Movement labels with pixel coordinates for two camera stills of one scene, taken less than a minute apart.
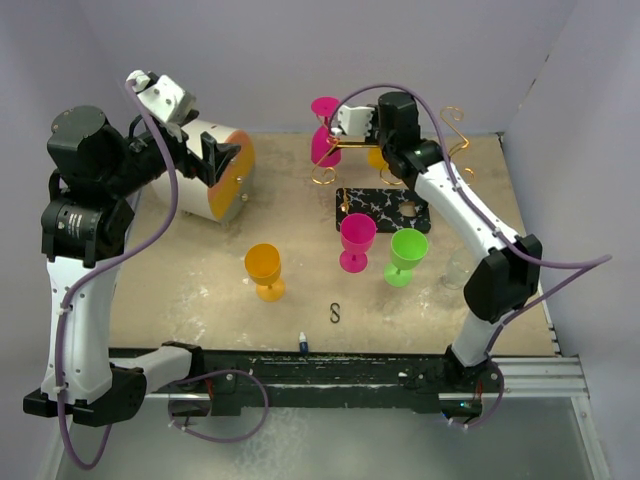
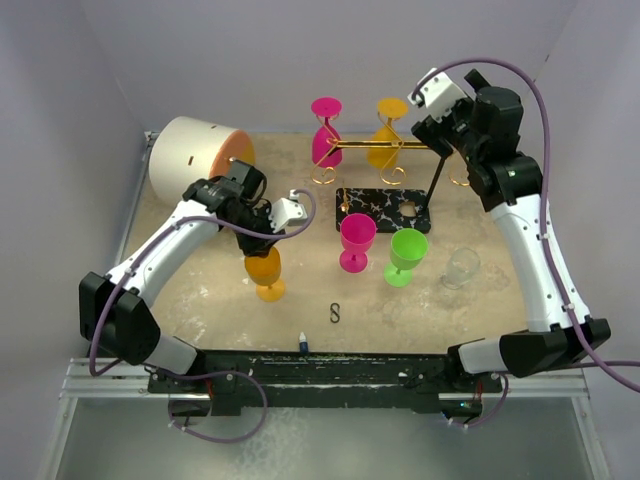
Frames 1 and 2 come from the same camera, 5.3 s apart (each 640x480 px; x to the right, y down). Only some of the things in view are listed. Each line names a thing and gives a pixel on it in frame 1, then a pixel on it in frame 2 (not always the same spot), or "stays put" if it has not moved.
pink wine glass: x=323 y=152 stays put
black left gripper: x=214 y=157 → x=257 y=247
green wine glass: x=408 y=249 stays put
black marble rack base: x=383 y=204 stays put
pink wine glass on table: x=357 y=233 stays put
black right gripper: x=372 y=136 → x=437 y=134
